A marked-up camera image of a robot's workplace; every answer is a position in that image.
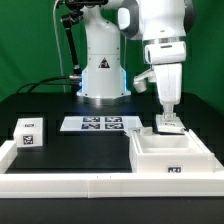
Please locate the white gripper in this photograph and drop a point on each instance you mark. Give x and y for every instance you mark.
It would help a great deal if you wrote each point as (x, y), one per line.
(169, 81)

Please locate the white cabinet door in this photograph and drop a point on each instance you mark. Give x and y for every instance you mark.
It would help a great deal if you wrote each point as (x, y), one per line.
(169, 123)
(139, 130)

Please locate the white cabinet body box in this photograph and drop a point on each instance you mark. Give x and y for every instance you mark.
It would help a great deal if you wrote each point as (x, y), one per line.
(154, 153)

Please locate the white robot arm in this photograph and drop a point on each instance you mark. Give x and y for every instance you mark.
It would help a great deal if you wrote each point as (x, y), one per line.
(160, 25)

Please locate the white cabinet top block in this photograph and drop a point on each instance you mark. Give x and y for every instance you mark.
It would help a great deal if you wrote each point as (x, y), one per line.
(29, 132)

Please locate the white marker base sheet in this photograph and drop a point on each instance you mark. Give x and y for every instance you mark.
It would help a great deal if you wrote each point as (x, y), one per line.
(100, 123)

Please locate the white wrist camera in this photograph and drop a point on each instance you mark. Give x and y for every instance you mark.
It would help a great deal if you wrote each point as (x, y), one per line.
(141, 80)

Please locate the white U-shaped frame fence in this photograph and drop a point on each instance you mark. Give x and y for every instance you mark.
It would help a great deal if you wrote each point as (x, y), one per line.
(103, 185)

